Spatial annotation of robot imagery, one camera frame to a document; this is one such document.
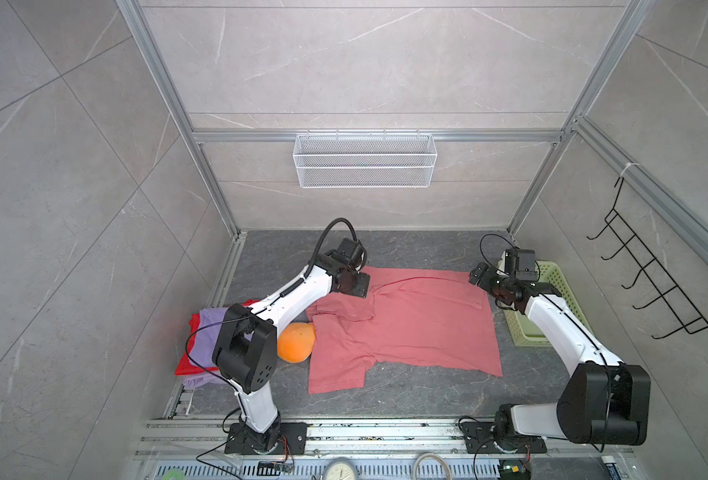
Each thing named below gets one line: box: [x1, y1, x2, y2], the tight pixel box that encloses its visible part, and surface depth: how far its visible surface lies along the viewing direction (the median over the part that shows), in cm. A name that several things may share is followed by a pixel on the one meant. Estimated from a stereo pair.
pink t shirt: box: [306, 267, 503, 395], surface depth 93 cm
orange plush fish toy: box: [277, 322, 316, 363], surface depth 84 cm
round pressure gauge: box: [323, 457, 359, 480], surface depth 67 cm
